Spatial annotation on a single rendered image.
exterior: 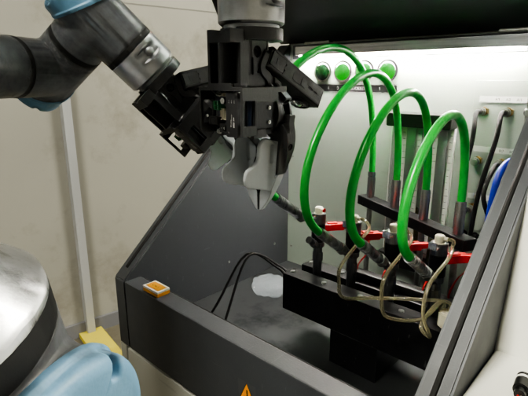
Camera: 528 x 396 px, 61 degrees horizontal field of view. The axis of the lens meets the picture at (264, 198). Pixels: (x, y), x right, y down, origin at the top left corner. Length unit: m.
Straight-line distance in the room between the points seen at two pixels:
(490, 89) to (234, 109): 0.64
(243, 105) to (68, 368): 0.34
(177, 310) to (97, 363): 0.67
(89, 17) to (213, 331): 0.51
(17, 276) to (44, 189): 2.23
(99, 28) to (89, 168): 1.88
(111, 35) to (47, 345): 0.48
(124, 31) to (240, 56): 0.18
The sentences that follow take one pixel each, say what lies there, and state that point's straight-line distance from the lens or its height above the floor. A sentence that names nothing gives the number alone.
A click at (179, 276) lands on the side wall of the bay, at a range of 1.09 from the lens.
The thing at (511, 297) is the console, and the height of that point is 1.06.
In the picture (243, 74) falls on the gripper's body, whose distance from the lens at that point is 0.50.
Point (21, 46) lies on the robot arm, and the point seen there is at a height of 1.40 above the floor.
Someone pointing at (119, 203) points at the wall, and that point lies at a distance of 2.56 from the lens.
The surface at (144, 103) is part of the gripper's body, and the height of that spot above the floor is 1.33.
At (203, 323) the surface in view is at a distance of 0.82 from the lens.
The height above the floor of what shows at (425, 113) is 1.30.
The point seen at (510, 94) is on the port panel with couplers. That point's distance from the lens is 1.00.
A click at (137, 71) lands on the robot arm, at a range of 0.63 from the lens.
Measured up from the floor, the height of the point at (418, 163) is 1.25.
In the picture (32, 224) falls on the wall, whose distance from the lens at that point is 2.45.
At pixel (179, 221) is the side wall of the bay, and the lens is 1.04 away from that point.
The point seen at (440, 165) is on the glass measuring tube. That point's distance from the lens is 1.02.
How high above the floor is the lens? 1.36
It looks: 15 degrees down
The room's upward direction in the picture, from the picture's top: straight up
